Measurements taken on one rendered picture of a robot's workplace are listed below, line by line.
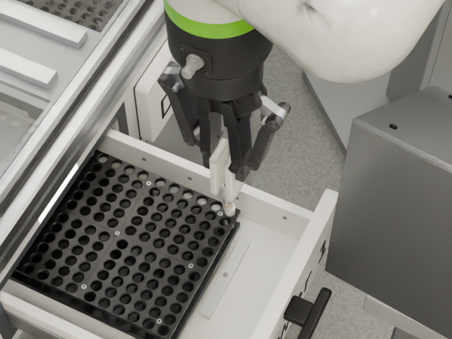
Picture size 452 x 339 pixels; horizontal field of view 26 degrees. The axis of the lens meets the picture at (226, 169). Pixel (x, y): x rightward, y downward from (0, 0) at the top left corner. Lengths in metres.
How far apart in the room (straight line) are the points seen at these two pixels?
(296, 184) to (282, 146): 0.11
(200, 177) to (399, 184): 0.26
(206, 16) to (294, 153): 1.49
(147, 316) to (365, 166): 0.28
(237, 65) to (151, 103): 0.40
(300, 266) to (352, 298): 1.03
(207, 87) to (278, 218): 0.33
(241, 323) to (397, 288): 0.19
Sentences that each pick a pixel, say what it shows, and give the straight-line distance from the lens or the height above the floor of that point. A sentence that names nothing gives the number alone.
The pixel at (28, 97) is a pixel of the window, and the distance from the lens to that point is 0.99.
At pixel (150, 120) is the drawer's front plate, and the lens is 1.22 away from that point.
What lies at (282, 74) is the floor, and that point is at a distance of 2.38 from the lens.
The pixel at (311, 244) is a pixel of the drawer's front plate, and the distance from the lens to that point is 1.07.
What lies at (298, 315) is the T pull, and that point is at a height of 0.91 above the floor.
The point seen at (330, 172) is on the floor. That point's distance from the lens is 2.22.
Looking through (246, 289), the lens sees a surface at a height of 0.84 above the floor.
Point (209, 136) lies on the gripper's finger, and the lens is 0.96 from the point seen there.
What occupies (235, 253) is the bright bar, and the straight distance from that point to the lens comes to 1.15.
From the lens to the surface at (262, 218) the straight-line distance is 1.16.
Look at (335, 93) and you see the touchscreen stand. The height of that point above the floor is 0.03.
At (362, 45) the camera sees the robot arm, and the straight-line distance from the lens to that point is 0.65.
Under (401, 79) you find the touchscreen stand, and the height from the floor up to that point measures 0.16.
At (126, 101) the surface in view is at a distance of 1.18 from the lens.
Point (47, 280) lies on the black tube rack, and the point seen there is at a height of 0.90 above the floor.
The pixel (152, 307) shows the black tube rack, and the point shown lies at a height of 0.90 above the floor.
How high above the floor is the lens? 1.86
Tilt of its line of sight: 57 degrees down
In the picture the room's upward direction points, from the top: straight up
